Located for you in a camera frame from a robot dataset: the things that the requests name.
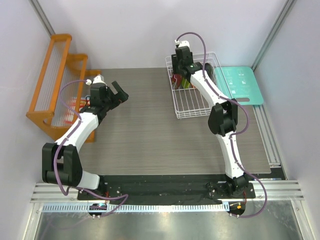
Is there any red floral plate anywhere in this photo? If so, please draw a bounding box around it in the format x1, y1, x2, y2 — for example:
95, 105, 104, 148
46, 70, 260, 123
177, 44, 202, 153
171, 73, 183, 90

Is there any lime green plate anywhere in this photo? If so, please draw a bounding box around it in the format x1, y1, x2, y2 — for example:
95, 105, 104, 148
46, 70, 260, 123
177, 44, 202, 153
181, 77, 192, 89

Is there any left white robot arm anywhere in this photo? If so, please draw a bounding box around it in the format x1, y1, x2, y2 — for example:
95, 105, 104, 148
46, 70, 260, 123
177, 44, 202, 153
42, 75, 129, 200

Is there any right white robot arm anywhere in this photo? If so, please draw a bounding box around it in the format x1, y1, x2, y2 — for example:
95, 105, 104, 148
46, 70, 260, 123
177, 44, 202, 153
171, 45, 249, 198

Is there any orange wooden shelf rack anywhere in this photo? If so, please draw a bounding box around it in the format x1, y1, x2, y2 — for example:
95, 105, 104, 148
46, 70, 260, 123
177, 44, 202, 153
26, 33, 101, 140

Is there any dark brown plate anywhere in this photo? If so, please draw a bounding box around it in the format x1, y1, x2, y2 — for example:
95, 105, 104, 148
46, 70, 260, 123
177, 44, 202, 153
204, 62, 215, 84

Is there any red snack package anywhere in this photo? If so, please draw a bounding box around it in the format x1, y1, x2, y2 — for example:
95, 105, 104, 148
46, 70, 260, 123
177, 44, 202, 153
63, 96, 90, 126

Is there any teal cutting board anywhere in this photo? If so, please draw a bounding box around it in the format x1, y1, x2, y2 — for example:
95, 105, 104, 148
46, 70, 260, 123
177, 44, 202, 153
214, 66, 264, 105

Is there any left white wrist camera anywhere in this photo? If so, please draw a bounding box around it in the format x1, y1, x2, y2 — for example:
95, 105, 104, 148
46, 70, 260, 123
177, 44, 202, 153
85, 74, 107, 89

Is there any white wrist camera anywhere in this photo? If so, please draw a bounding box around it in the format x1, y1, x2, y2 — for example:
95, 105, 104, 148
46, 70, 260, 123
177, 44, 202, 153
85, 74, 107, 89
174, 39, 190, 49

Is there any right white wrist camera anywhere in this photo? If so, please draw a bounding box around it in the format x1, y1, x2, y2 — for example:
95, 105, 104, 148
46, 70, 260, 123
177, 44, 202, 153
174, 39, 190, 49

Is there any white wire dish rack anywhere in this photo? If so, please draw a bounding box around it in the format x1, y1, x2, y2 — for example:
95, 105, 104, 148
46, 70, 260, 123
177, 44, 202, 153
165, 55, 211, 119

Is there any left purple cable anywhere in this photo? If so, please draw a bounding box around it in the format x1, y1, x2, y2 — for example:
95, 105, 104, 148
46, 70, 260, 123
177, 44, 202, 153
52, 79, 130, 217

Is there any purple cable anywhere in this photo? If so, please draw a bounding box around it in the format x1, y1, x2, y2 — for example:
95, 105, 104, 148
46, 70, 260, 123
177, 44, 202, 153
52, 79, 130, 217
174, 31, 269, 220

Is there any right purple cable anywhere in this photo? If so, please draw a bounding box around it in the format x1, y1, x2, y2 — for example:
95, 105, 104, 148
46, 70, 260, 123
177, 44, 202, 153
174, 31, 269, 220

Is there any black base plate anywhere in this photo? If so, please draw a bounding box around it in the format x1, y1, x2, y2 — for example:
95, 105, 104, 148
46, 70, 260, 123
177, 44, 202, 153
76, 173, 256, 204

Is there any white slotted cable duct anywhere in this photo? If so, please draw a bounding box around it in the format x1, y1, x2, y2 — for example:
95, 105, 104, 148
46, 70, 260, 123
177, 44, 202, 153
42, 202, 230, 213

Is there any aluminium frame rail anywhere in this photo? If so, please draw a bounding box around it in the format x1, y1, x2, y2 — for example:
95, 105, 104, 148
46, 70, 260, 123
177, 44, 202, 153
29, 102, 306, 203

